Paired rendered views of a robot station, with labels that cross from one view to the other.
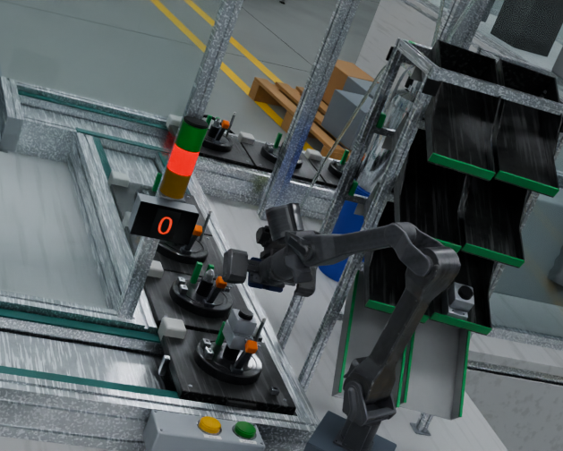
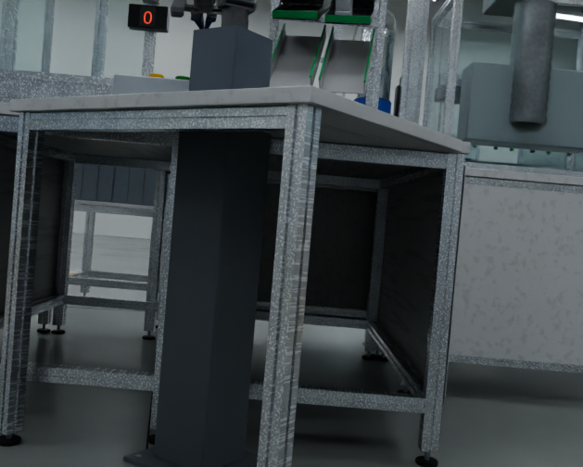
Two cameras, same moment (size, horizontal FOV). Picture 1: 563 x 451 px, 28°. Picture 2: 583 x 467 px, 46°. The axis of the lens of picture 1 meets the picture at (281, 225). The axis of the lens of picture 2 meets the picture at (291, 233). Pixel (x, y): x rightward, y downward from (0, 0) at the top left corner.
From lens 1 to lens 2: 1.82 m
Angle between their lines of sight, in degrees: 30
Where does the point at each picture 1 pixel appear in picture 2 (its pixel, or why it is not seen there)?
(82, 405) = (73, 80)
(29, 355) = not seen: hidden behind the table
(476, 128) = not seen: outside the picture
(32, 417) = (43, 91)
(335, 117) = not seen: hidden behind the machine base
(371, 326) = (297, 56)
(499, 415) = (499, 221)
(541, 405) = (532, 209)
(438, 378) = (352, 76)
